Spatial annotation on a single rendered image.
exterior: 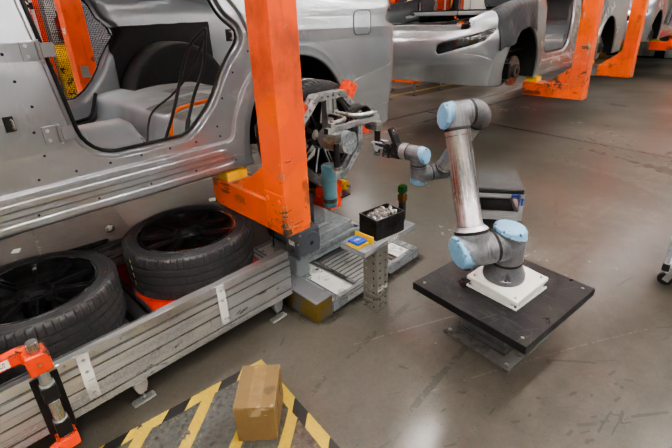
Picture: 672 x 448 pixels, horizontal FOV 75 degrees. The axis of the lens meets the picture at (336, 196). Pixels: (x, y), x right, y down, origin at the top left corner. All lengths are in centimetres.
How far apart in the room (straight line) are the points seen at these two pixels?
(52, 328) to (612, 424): 221
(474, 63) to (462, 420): 360
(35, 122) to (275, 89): 97
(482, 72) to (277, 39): 324
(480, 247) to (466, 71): 309
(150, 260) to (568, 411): 194
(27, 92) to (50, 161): 29
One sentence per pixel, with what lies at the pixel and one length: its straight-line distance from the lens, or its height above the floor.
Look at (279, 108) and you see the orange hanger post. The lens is 199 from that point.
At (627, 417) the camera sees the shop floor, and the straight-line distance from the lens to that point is 230.
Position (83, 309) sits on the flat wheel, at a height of 49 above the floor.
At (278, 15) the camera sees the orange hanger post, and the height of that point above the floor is 154.
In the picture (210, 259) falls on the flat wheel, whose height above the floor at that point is 47.
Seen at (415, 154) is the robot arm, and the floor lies 82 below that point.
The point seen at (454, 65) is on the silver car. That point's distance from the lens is 485.
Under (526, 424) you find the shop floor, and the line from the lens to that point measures 212.
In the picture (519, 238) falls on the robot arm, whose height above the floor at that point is 61.
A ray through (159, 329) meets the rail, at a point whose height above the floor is 32.
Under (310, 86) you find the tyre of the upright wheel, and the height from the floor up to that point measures 116.
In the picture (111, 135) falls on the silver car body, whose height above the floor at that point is 89.
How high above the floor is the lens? 155
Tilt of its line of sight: 23 degrees down
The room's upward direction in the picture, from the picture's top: 2 degrees counter-clockwise
